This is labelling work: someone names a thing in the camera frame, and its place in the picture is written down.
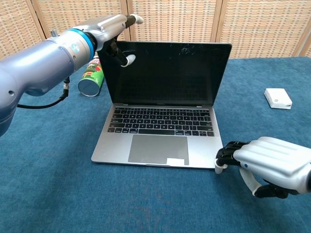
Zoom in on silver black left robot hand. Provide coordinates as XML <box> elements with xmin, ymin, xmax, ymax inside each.
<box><xmin>91</xmin><ymin>14</ymin><xmax>144</xmax><ymax>68</ymax></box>

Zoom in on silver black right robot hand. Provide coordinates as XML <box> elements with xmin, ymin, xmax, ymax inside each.
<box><xmin>214</xmin><ymin>136</ymin><xmax>311</xmax><ymax>199</ymax></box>

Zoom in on silver laptop computer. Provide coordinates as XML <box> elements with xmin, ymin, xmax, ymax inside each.
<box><xmin>91</xmin><ymin>40</ymin><xmax>233</xmax><ymax>170</ymax></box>

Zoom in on green Pringles chip can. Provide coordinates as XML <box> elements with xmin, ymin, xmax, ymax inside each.
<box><xmin>77</xmin><ymin>52</ymin><xmax>105</xmax><ymax>97</ymax></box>

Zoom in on pink and white card box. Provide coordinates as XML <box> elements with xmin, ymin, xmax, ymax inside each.
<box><xmin>264</xmin><ymin>88</ymin><xmax>293</xmax><ymax>110</ymax></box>

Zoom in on teal table cloth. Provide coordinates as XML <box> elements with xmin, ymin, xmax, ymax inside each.
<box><xmin>0</xmin><ymin>57</ymin><xmax>311</xmax><ymax>233</ymax></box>

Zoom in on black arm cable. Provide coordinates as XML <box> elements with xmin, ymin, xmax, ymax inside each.
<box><xmin>17</xmin><ymin>76</ymin><xmax>71</xmax><ymax>109</ymax></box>

